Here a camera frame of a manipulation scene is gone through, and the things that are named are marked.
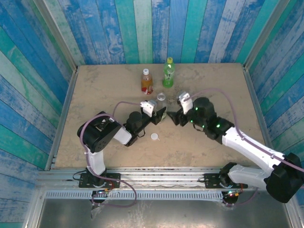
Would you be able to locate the clear bottle with green label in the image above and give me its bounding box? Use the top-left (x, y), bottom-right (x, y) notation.
top-left (155, 92), bottom-right (168, 123)

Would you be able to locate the brown tea plastic bottle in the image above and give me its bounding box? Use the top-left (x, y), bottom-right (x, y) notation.
top-left (141, 68), bottom-right (154, 95)

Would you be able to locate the green tea plastic bottle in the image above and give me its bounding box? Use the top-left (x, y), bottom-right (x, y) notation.
top-left (162, 57), bottom-right (176, 88)

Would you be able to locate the grey metal sheet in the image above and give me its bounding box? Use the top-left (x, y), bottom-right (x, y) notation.
top-left (35, 198), bottom-right (293, 228)

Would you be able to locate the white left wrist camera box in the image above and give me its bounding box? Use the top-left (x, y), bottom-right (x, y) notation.
top-left (140, 100), bottom-right (158, 117)

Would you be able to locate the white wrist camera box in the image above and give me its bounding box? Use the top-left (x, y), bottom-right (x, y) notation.
top-left (140, 100), bottom-right (158, 117)
top-left (178, 92), bottom-right (194, 114)

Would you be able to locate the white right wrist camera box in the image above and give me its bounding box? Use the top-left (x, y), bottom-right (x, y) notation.
top-left (178, 92), bottom-right (194, 114)

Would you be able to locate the aluminium table side rail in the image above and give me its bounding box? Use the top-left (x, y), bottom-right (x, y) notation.
top-left (242, 65), bottom-right (281, 171)
top-left (45, 70), bottom-right (79, 171)

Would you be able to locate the aluminium mounting rail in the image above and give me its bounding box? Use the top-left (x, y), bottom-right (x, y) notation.
top-left (35, 166), bottom-right (288, 190)

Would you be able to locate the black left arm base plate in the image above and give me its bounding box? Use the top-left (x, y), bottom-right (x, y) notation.
top-left (79, 172), bottom-right (121, 189)

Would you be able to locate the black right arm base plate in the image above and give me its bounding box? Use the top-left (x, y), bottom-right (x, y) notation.
top-left (204, 172), bottom-right (248, 190)

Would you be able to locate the white slotted cable duct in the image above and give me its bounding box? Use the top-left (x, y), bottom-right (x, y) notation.
top-left (45, 191), bottom-right (224, 200)

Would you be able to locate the aluminium frame post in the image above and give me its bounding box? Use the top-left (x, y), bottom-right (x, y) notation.
top-left (33, 0), bottom-right (78, 72)
top-left (243, 0), bottom-right (292, 70)

